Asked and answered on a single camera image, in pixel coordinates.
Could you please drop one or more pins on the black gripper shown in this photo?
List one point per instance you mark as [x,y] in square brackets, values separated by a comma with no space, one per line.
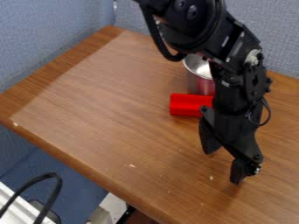
[232,132]

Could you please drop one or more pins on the red plastic block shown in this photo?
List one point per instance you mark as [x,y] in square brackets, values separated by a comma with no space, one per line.
[186,104]

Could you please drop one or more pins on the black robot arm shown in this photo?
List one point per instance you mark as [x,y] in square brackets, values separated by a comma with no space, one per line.
[199,27]

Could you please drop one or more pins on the metal pot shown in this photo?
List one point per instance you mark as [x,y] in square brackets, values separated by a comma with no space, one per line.
[198,72]

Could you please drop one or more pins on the white table frame part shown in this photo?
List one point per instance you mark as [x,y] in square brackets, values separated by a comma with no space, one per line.
[109,211]

